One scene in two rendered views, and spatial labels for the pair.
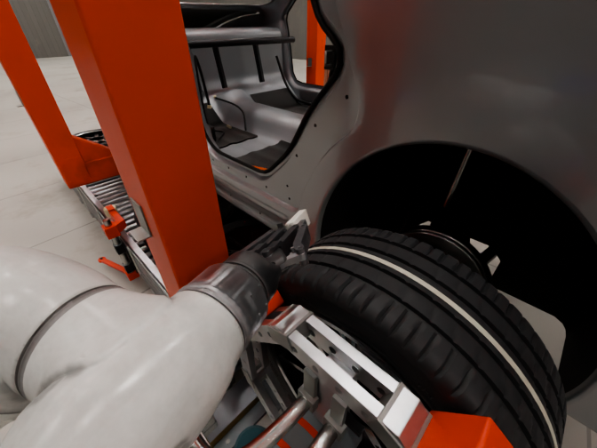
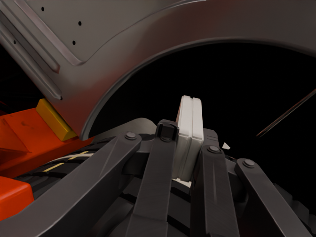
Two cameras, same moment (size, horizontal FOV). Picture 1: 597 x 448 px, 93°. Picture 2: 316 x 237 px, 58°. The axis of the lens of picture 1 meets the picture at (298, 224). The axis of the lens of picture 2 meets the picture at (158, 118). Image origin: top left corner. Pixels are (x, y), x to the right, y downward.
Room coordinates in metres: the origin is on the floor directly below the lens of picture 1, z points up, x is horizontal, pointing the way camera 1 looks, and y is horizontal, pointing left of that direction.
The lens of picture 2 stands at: (0.27, 0.10, 1.34)
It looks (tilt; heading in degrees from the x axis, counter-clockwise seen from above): 32 degrees down; 330
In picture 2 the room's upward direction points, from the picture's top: 39 degrees clockwise
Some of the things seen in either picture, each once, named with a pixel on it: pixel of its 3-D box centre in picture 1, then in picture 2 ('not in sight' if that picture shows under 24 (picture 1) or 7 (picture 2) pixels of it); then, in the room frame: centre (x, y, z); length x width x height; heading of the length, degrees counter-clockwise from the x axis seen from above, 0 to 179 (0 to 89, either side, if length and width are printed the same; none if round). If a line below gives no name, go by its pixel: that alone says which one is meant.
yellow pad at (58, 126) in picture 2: not in sight; (68, 114); (0.98, -0.04, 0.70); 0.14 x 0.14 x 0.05; 46
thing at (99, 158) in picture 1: (117, 149); not in sight; (2.20, 1.47, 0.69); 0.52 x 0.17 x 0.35; 136
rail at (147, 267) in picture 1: (128, 243); not in sight; (1.52, 1.19, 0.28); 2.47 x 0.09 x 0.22; 46
